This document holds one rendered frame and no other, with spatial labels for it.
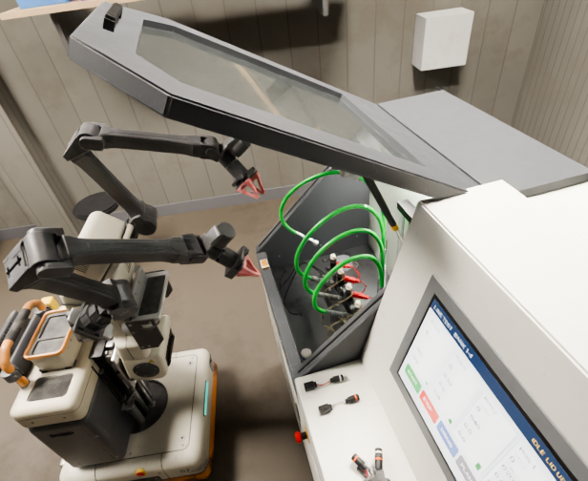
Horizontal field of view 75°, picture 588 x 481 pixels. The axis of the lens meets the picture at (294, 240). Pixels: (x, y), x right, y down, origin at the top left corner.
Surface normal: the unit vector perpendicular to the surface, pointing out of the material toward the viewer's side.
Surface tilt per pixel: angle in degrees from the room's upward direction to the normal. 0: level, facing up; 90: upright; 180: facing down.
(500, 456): 76
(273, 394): 0
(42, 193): 90
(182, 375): 0
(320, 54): 90
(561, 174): 0
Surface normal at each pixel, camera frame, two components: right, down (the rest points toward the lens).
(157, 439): -0.11, -0.76
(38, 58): 0.11, 0.63
